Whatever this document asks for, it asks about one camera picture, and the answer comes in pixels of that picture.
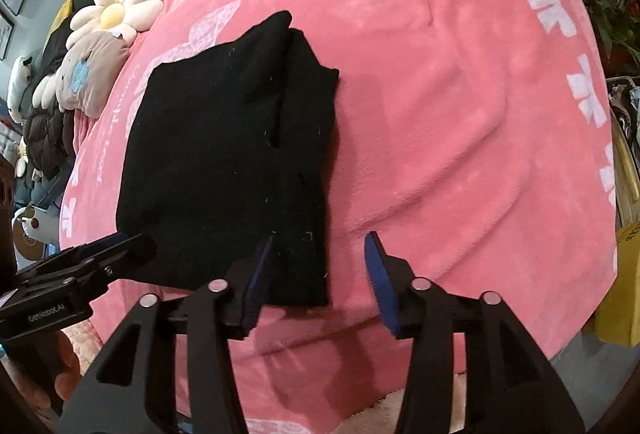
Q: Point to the pink fleece blanket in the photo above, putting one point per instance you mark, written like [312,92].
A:
[472,136]

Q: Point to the person's left hand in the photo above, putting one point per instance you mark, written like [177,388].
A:
[44,368]

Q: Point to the beige plush pillow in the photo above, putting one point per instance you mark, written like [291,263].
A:
[88,73]

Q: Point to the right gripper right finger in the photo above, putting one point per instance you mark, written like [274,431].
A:
[512,387]

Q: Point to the black long-sleeve garment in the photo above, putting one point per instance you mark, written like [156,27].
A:
[227,151]

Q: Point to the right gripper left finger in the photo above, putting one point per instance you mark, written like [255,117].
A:
[131,386]

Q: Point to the white fluffy blanket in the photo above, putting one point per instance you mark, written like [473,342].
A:
[383,416]

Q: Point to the yellow box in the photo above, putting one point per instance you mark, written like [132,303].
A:
[617,317]

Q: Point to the white daisy flower pillow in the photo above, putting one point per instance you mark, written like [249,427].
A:
[121,18]

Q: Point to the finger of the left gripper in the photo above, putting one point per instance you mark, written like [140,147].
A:
[140,250]
[107,245]

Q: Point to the dark puffer jacket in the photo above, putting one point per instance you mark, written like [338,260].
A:
[49,135]

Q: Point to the white plush toy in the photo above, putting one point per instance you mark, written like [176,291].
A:
[20,76]

